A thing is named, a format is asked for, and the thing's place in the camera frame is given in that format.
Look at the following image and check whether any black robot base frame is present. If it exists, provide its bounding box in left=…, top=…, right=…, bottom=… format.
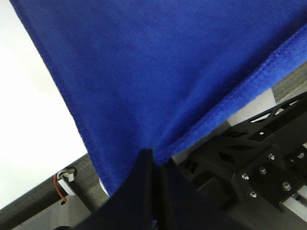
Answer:
left=178, top=93, right=307, bottom=230

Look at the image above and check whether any red wire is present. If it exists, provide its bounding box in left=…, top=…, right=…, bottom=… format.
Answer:
left=53, top=172, right=69, bottom=202

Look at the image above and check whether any blue microfibre towel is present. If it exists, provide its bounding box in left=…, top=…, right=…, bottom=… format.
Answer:
left=12, top=0, right=307, bottom=195

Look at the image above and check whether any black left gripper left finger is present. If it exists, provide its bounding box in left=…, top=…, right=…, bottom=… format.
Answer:
left=73, top=149, right=153, bottom=230

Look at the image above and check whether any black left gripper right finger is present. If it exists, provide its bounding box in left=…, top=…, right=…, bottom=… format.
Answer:
left=160, top=161, right=242, bottom=230

